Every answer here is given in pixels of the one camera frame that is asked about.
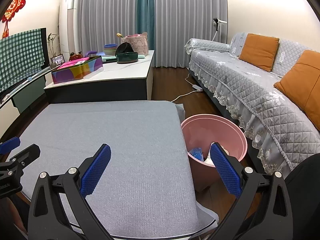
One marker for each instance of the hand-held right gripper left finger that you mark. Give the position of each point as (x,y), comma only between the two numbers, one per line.
(96,171)

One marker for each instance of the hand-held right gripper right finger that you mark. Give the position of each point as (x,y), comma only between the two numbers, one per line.
(225,171)

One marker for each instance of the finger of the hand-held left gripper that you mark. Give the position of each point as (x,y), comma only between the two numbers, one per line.
(28,153)
(10,145)

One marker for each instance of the white plastic bag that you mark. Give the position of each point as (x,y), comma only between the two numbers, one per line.
(209,163)

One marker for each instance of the pink trash bin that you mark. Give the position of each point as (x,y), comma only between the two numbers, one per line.
(200,175)

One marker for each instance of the blue crinkled plastic bag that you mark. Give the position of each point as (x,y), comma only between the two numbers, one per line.
(196,153)

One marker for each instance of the grey foam mat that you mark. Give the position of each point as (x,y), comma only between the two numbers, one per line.
(125,135)

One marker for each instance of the green television cabinet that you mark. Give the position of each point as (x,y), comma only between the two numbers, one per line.
(27,97)

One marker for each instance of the white rod blue tip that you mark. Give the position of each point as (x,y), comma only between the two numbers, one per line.
(17,86)

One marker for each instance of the person's dark trousers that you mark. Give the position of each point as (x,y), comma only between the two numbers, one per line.
(305,185)

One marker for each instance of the grey quilted sofa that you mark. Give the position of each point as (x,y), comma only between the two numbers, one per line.
(237,85)

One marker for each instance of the green checked cloth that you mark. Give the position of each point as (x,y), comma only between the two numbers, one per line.
(20,57)

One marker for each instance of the white power strip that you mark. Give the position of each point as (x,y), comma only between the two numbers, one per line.
(197,87)

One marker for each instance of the marble top coffee table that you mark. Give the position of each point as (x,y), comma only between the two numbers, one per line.
(120,85)

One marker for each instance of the colourful tin box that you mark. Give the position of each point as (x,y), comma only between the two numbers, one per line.
(75,73)

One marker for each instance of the black television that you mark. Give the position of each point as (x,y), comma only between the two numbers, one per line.
(45,47)

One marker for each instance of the red teapot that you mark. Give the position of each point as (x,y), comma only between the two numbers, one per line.
(76,57)

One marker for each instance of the mint green tray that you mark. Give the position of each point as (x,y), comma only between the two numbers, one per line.
(110,58)

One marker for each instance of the orange cushion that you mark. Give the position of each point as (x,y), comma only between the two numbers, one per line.
(260,52)
(302,87)

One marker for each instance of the blue plate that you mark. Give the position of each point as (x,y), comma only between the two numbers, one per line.
(100,54)

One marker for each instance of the dark green round bowl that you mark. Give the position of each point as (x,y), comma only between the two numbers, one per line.
(127,58)

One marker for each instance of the stack of coloured bowls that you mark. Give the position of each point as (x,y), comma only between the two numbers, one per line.
(110,49)

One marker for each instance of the white standing air conditioner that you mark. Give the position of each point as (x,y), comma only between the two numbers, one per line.
(68,25)

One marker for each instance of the pink lace basket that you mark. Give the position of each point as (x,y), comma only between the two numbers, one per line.
(140,45)

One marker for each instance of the white floor lamp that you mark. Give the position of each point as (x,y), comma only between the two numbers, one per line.
(217,23)

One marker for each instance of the grey sheer curtain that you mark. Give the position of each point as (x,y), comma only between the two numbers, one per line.
(187,22)

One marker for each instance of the teal curtain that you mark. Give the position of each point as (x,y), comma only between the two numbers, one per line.
(146,15)

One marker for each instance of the photo frame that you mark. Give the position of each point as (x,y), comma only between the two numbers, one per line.
(57,60)

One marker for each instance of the red knot wall decoration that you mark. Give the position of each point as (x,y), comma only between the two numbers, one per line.
(13,7)

